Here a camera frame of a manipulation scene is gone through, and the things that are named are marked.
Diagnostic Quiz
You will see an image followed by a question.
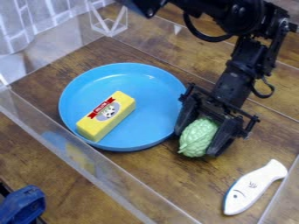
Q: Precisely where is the white wooden fish toy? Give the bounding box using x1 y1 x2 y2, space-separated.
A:
223 159 287 215

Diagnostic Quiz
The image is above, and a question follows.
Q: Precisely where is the clear acrylic enclosure wall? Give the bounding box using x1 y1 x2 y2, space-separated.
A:
0 3 299 224

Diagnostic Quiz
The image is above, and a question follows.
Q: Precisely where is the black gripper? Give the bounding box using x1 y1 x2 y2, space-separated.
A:
174 61 275 157

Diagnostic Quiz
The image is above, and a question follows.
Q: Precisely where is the white grid cloth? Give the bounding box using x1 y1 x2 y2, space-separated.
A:
0 0 114 56

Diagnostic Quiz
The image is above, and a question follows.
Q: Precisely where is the blue clamp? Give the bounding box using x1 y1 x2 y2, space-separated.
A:
0 185 46 224

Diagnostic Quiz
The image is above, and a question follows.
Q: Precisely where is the yellow butter block toy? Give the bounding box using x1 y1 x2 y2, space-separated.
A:
76 91 136 142

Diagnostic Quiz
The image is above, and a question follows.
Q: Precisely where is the blue round plate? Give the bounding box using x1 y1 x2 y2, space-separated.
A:
59 63 186 151

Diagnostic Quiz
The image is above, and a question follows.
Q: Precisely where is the green bitter gourd toy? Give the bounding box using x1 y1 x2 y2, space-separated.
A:
179 117 219 158

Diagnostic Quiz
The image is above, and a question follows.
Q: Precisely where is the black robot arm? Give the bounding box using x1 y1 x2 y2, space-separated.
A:
116 0 298 158

